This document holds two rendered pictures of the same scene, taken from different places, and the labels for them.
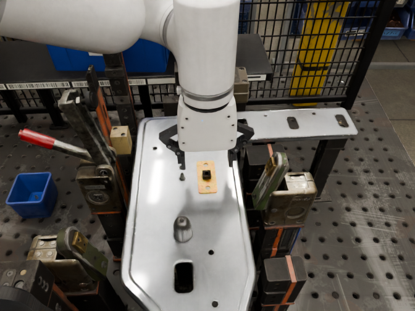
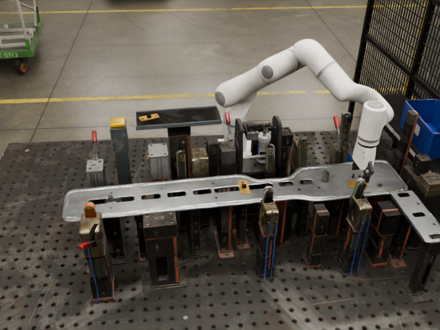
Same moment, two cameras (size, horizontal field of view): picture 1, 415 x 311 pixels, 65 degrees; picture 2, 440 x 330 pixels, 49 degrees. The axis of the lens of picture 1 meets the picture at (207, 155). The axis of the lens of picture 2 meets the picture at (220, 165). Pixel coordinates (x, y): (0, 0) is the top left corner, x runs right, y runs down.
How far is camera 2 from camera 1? 167 cm
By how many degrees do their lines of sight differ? 61
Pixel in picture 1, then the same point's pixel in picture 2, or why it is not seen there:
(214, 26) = (364, 112)
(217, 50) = (363, 121)
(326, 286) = (342, 292)
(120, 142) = not seen: hidden behind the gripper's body
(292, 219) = (352, 221)
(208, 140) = (357, 158)
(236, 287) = (307, 194)
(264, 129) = (404, 203)
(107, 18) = (334, 90)
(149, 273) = (304, 173)
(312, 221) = (389, 290)
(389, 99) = not seen: outside the picture
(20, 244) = not seen: hidden behind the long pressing
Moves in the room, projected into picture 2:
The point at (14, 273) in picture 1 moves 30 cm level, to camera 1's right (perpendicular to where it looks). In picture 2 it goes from (287, 131) to (304, 171)
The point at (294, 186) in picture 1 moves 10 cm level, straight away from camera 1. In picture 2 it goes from (359, 201) to (386, 206)
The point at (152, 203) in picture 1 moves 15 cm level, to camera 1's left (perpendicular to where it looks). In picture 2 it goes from (334, 170) to (325, 150)
